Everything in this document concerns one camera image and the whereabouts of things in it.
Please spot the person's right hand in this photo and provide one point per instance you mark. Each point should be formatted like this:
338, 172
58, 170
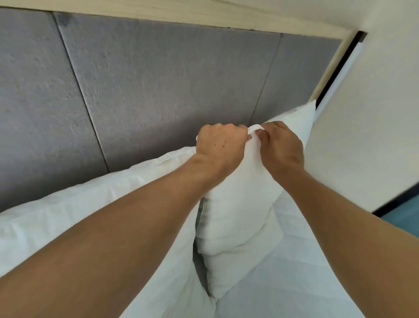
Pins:
281, 147

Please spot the person's left hand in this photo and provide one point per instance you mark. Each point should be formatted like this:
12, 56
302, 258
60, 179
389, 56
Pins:
220, 147

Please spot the person's right thumb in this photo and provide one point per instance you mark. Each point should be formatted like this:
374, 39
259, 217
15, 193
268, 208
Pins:
262, 138

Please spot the person's left fingers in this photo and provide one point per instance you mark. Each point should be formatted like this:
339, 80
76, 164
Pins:
240, 129

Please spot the small white pillow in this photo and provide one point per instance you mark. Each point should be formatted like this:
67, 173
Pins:
242, 203

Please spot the person's left forearm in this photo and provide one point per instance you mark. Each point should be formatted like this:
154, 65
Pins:
108, 236

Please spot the person's right forearm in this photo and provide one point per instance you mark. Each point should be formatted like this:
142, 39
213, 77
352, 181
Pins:
353, 239

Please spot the grey padded headboard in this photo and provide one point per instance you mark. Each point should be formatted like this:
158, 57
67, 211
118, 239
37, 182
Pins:
137, 98

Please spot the white quilted bed sheet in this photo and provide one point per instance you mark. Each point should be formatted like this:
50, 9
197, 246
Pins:
294, 272

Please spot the large white pillow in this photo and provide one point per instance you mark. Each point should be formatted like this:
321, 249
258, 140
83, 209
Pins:
98, 213

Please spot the beige wooden headboard frame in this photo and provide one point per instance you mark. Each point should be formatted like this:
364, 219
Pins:
183, 16

